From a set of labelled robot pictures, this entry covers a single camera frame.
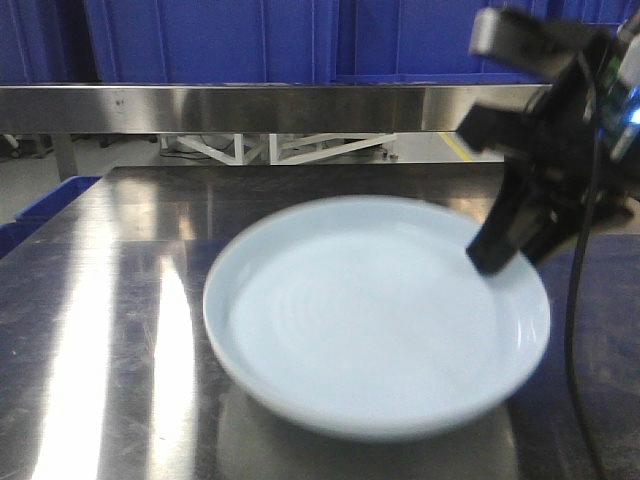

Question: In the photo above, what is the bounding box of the light blue plate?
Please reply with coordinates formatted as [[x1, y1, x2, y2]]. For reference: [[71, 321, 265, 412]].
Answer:
[[203, 196, 551, 441]]

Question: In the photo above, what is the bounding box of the white metal frame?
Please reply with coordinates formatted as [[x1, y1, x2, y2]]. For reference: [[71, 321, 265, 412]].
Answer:
[[158, 133, 398, 166]]

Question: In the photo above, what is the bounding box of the left steel shelf leg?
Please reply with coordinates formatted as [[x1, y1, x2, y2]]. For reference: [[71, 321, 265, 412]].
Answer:
[[51, 134, 78, 182]]

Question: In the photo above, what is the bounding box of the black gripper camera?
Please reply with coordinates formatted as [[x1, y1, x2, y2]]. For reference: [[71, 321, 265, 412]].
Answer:
[[456, 22, 639, 274]]

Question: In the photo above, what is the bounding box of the blue plastic crate centre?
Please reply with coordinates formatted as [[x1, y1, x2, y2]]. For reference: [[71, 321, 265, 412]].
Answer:
[[84, 1, 527, 85]]

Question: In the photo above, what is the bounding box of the black cable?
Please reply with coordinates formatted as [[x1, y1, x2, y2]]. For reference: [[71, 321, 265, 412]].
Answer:
[[563, 49, 609, 480]]

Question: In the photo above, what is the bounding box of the blue plastic crate left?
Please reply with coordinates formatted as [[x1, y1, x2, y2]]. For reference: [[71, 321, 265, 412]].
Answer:
[[1, 1, 98, 85]]

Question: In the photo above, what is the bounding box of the blue bin beside table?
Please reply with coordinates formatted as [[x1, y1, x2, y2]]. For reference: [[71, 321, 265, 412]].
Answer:
[[1, 176, 101, 258]]

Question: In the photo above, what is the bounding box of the blue plastic crate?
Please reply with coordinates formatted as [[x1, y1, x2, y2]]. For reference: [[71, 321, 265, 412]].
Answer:
[[84, 1, 527, 85], [1, 1, 98, 85]]

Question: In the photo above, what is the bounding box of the stainless steel shelf rail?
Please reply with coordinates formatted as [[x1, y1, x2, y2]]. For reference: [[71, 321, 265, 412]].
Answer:
[[1, 84, 545, 134]]

